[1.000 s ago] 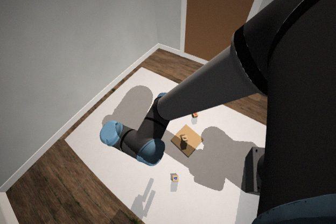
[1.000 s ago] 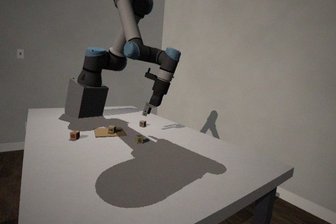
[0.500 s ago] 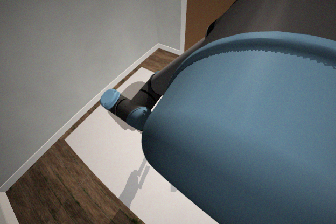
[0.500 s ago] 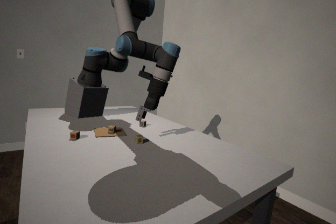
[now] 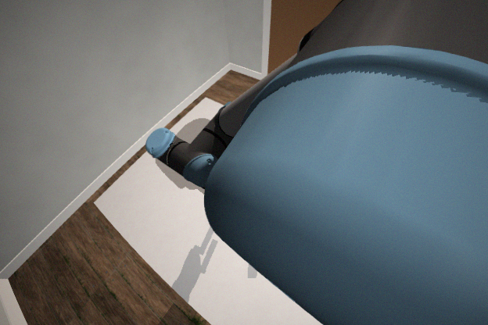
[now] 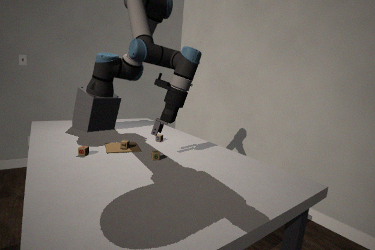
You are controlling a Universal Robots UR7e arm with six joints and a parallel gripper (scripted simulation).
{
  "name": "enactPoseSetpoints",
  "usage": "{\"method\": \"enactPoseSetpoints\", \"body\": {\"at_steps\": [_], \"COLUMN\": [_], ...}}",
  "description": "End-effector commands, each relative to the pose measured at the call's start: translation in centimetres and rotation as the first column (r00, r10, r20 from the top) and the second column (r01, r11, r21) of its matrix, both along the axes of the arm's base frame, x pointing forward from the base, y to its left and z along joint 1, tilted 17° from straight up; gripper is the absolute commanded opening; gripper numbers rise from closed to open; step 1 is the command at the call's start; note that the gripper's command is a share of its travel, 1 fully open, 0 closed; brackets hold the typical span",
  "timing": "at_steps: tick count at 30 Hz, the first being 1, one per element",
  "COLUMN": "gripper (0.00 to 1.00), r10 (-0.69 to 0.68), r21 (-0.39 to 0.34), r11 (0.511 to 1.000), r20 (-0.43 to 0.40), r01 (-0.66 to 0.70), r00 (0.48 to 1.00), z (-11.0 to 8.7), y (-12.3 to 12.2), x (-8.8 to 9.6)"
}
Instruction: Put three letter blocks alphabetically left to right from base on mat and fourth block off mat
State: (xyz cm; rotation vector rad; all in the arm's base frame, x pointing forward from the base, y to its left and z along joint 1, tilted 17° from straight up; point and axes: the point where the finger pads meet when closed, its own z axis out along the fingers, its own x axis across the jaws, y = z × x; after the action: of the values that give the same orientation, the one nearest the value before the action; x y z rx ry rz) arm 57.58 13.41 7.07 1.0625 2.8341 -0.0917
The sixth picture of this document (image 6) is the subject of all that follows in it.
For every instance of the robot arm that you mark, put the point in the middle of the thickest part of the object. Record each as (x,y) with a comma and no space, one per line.
(143,22)

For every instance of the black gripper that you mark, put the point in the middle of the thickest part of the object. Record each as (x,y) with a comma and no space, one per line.
(175,98)

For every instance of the tan letter block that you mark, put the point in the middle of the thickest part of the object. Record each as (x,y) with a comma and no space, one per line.
(83,150)
(155,155)
(159,137)
(124,144)

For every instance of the tan flat mat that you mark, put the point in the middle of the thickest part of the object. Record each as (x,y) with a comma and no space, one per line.
(115,148)

